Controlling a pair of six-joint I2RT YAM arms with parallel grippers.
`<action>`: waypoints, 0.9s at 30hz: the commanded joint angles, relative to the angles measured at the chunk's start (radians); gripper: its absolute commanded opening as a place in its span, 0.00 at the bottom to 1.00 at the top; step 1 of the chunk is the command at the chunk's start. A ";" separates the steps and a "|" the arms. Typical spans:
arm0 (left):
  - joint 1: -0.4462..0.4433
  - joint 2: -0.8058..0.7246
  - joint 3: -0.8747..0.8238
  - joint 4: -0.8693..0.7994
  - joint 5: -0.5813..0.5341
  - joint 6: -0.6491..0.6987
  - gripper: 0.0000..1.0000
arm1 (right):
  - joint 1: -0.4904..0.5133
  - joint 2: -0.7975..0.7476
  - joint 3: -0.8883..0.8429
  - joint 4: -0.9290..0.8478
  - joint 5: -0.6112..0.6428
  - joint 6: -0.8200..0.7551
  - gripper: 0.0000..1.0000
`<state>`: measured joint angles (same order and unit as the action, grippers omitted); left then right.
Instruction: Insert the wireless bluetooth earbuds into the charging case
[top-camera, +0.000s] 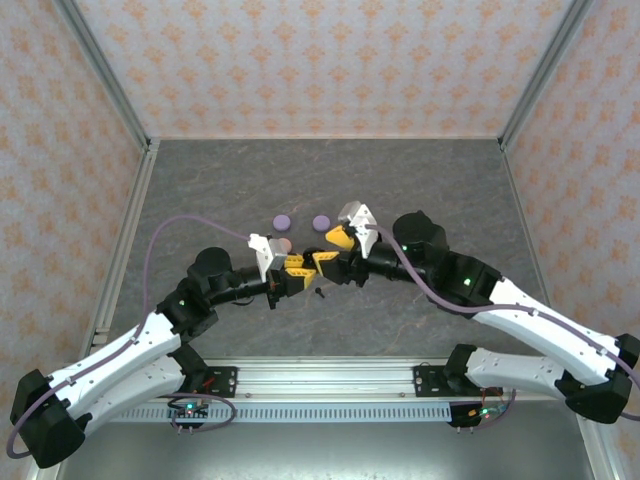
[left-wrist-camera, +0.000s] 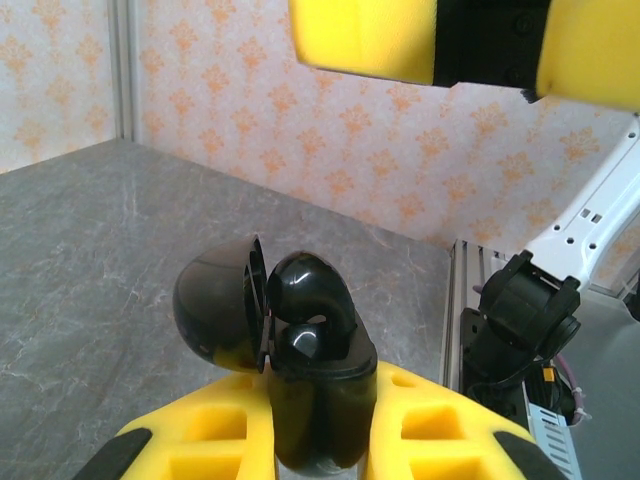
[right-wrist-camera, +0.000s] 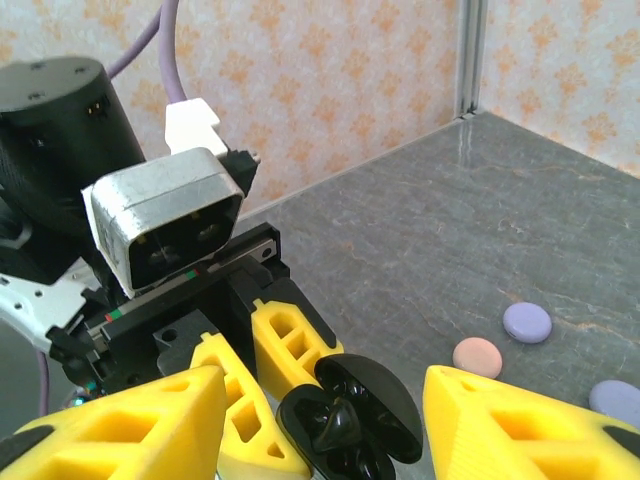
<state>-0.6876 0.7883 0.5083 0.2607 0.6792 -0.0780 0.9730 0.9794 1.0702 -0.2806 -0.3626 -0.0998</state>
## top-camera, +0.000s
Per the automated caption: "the small control circuit board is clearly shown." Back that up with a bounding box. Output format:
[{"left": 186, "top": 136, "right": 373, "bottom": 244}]
[
  {"left": 167, "top": 397, "right": 210, "bottom": 420},
  {"left": 449, "top": 403, "right": 509, "bottom": 429}
]

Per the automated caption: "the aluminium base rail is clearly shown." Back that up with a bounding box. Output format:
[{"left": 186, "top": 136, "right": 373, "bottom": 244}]
[{"left": 149, "top": 355, "right": 576, "bottom": 404}]

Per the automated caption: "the aluminium table edge rail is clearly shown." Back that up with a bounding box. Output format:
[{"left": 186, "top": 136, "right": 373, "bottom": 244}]
[
  {"left": 499, "top": 139, "right": 621, "bottom": 480},
  {"left": 24, "top": 139, "right": 161, "bottom": 480}
]

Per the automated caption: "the slotted grey cable duct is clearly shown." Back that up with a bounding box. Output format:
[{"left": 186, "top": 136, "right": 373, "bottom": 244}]
[{"left": 107, "top": 402, "right": 454, "bottom": 425}]

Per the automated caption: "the aluminium frame post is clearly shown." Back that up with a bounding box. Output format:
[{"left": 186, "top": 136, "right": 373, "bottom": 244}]
[
  {"left": 52, "top": 0, "right": 154, "bottom": 151},
  {"left": 498, "top": 0, "right": 597, "bottom": 151}
]

